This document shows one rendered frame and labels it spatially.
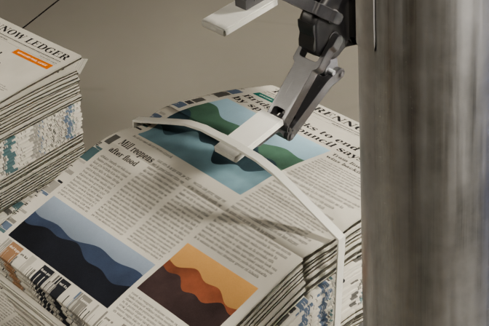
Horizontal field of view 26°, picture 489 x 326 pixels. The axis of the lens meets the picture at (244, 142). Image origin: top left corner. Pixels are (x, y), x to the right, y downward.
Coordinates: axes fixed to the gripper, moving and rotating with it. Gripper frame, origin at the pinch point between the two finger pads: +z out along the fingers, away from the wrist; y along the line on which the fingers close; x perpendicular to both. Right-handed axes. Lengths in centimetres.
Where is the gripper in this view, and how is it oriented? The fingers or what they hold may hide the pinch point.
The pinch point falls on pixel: (227, 85)
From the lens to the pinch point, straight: 99.4
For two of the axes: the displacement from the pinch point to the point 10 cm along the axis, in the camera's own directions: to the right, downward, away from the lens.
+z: -6.9, 4.8, -5.4
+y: 0.7, 7.9, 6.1
